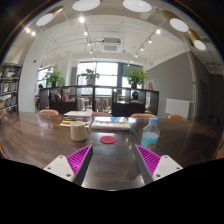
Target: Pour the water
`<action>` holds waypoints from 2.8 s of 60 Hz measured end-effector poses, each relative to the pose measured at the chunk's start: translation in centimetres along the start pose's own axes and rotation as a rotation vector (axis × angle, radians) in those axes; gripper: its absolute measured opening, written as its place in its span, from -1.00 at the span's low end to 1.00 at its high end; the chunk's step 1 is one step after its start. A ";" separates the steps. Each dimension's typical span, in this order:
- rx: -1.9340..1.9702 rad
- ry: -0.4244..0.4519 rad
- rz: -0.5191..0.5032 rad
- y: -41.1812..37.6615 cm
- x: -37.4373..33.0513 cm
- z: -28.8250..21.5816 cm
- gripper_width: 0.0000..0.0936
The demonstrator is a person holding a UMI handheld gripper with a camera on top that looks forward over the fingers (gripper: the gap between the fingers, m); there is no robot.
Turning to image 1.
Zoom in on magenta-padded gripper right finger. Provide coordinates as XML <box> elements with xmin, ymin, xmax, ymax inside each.
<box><xmin>134</xmin><ymin>144</ymin><xmax>184</xmax><ymax>186</ymax></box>

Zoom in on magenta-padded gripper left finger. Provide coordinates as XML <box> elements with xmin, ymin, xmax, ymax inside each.
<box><xmin>43</xmin><ymin>144</ymin><xmax>94</xmax><ymax>187</ymax></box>

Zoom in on clear blue-capped water bottle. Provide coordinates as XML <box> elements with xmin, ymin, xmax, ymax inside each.
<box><xmin>140</xmin><ymin>117</ymin><xmax>161</xmax><ymax>153</ymax></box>

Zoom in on cream paper cup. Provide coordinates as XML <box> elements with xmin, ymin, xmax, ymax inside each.
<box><xmin>70</xmin><ymin>120</ymin><xmax>88</xmax><ymax>142</ymax></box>

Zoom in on stack of books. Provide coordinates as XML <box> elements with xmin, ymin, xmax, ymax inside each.
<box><xmin>59</xmin><ymin>110</ymin><xmax>94</xmax><ymax>129</ymax></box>

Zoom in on flat round red coaster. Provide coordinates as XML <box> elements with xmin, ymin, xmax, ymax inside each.
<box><xmin>99</xmin><ymin>135</ymin><xmax>117</xmax><ymax>145</ymax></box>

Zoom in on group of orange chairs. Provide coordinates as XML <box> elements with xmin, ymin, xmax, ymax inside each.
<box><xmin>38</xmin><ymin>108</ymin><xmax>185</xmax><ymax>120</ymax></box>

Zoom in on dark open shelf unit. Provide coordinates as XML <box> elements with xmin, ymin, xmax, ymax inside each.
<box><xmin>38</xmin><ymin>85</ymin><xmax>160</xmax><ymax>117</ymax></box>

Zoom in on row of potted plants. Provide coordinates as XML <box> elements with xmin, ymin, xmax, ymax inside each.
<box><xmin>43</xmin><ymin>66</ymin><xmax>148</xmax><ymax>89</ymax></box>

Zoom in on grey bookshelf with books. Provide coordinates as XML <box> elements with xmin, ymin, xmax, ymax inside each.
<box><xmin>0</xmin><ymin>63</ymin><xmax>23</xmax><ymax>118</ymax></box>

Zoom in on white ceiling air conditioner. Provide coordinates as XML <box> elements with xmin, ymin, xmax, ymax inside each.
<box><xmin>99</xmin><ymin>37</ymin><xmax>122</xmax><ymax>54</ymax></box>

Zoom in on group of ceiling lights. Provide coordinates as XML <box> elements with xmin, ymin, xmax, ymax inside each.
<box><xmin>24</xmin><ymin>0</ymin><xmax>208</xmax><ymax>56</ymax></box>

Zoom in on white wall panel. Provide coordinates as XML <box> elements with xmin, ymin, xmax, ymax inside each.
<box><xmin>165</xmin><ymin>97</ymin><xmax>191</xmax><ymax>119</ymax></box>

